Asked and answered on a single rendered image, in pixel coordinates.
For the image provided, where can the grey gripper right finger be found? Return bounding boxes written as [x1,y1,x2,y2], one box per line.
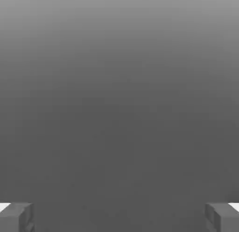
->
[204,202,239,232]

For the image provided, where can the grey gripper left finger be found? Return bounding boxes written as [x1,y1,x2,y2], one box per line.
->
[0,202,35,232]

